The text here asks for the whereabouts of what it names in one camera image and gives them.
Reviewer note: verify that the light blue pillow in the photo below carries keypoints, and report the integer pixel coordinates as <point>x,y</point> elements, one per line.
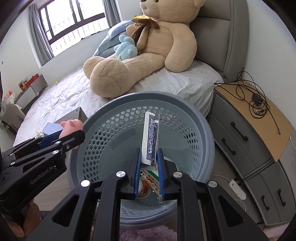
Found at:
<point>105,48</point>

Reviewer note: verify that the bed with white sheet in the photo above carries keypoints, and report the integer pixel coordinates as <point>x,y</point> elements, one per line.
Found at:
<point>194,85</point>

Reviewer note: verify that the light blue tissue box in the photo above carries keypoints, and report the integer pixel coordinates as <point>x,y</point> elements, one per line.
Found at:
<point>51,128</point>

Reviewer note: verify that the grey white desk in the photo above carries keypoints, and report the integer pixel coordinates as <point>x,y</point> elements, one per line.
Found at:
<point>32,92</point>

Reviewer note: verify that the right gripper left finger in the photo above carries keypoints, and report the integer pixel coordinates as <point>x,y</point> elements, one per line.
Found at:
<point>135,172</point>

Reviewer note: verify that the pink pig toy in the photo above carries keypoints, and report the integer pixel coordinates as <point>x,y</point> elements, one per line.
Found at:
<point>70,126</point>

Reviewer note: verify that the grey nightstand with drawers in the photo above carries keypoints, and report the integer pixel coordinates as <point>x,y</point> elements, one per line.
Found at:
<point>259,142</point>

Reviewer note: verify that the large tan teddy bear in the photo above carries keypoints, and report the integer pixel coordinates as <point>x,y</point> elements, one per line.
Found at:
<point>163,39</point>

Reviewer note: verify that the blue playing card box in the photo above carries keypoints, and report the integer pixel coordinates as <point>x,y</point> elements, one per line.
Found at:
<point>150,140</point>

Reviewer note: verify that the small blue plush toy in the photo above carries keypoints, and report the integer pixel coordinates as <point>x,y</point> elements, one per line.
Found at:
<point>126,49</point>

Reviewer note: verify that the window with dark frame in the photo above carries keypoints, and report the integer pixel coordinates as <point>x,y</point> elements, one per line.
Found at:
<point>67,22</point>

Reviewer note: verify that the purple plush toy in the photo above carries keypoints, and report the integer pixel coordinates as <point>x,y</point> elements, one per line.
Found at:
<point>155,233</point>

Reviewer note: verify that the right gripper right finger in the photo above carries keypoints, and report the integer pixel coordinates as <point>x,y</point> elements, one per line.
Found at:
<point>162,172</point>

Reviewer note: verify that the grey padded headboard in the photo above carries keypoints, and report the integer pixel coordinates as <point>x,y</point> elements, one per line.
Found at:
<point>221,30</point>

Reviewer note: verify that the grey left curtain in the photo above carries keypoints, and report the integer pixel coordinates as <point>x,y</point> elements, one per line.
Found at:
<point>40,41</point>

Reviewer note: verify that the green white medicine box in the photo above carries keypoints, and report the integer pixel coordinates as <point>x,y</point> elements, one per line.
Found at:
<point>153,181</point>

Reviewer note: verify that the red white instant noodle cup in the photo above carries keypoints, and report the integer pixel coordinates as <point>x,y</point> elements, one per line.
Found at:
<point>145,188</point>

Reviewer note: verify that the white power strip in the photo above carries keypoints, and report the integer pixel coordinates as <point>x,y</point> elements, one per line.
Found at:
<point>237,190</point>

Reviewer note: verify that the red box on desk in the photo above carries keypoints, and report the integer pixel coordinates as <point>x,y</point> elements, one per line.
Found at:
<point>31,80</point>

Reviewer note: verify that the grey chair with clothes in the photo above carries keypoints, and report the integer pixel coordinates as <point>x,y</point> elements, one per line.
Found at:
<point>12,116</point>

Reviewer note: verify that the grey curtain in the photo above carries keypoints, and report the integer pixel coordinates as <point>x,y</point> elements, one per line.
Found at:
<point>111,12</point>
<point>40,41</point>

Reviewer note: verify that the grey plastic laundry basket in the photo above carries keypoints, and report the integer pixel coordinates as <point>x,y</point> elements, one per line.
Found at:
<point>112,136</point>

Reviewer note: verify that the grey right curtain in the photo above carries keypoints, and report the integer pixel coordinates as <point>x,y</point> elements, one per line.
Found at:
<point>111,12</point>

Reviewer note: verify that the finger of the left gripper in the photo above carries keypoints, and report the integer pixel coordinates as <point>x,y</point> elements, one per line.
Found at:
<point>49,139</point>
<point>69,141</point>

